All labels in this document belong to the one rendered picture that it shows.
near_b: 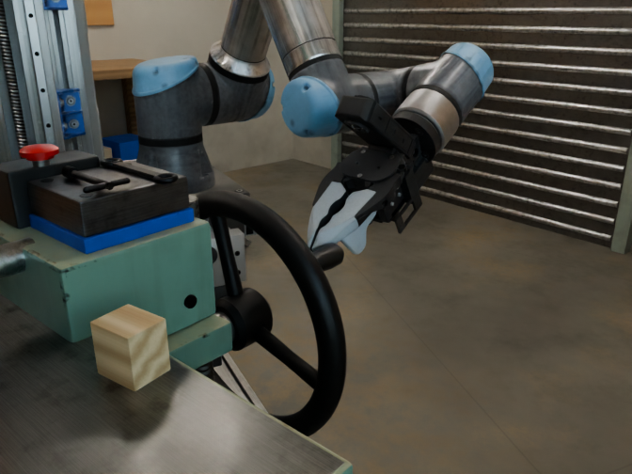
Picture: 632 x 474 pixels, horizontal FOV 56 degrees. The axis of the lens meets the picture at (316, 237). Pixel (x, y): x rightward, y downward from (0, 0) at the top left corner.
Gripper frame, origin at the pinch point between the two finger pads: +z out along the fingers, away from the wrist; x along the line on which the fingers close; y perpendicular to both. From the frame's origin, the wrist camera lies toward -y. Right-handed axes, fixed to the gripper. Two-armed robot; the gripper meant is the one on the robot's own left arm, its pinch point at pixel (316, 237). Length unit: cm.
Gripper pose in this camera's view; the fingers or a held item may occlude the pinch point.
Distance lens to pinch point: 62.8
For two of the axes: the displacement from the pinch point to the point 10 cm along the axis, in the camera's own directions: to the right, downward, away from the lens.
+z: -5.7, 7.0, -4.3
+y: 3.2, 6.7, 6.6
